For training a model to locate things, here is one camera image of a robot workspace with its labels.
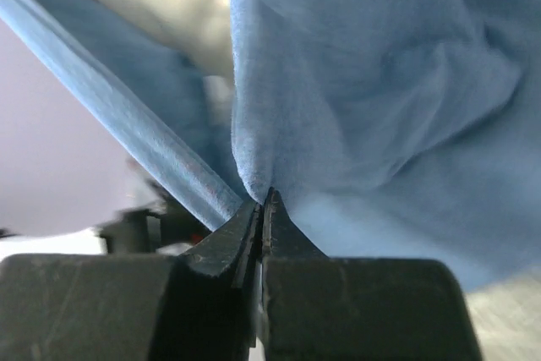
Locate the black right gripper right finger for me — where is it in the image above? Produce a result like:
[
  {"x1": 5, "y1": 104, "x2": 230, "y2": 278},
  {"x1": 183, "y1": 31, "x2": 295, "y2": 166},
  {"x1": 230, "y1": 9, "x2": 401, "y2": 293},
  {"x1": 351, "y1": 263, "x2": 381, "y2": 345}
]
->
[{"x1": 261, "y1": 189, "x2": 482, "y2": 360}]

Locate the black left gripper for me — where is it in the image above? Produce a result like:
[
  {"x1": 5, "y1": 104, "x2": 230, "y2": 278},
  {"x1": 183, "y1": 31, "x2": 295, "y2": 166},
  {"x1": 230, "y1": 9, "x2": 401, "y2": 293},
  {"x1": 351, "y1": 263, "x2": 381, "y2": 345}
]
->
[{"x1": 97, "y1": 205, "x2": 211, "y2": 254}]

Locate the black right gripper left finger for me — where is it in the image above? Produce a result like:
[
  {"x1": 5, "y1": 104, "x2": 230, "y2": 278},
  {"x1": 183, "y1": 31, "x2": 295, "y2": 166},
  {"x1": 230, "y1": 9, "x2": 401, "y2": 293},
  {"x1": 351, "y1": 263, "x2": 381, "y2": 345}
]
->
[{"x1": 148, "y1": 201, "x2": 260, "y2": 361}]

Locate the blue fabric pillowcase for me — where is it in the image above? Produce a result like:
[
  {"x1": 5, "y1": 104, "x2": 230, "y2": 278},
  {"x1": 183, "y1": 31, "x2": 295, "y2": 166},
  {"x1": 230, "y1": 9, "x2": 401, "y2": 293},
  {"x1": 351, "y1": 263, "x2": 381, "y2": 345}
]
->
[{"x1": 1, "y1": 0, "x2": 540, "y2": 289}]

